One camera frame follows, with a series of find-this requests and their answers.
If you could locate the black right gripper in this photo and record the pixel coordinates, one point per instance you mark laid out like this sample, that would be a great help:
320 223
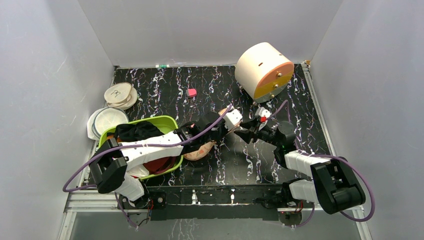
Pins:
255 131

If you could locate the dark red bra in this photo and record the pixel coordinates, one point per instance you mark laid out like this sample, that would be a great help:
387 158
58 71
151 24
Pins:
160 165

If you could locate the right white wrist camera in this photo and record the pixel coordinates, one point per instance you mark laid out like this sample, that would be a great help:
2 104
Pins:
262 115

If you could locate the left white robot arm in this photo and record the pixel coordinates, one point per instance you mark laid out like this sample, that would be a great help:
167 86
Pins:
113 160

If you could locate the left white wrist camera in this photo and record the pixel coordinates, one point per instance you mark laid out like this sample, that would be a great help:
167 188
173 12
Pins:
232 119

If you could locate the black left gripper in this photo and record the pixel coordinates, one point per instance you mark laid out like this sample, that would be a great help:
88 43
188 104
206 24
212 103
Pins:
224 129

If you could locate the black garment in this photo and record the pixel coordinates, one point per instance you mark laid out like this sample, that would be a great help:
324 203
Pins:
136 132

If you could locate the cream cylindrical drum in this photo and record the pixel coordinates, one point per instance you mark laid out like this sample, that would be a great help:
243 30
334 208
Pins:
263 72

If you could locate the white round mesh bag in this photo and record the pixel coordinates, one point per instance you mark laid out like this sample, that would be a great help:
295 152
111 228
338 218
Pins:
104 119

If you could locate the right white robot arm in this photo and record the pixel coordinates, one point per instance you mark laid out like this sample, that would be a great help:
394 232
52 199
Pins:
333 184

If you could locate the floral mesh laundry bag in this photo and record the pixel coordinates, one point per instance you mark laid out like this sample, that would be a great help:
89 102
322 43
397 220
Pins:
198 152

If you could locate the small pink block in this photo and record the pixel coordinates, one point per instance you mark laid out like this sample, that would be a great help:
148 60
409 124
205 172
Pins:
191 93

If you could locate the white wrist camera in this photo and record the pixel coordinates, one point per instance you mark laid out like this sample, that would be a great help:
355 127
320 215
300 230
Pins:
232 119
262 115

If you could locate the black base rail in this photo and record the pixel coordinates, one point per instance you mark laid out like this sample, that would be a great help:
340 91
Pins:
254 201

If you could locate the green plastic basket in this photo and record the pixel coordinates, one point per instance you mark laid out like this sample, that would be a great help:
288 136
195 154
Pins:
165 124

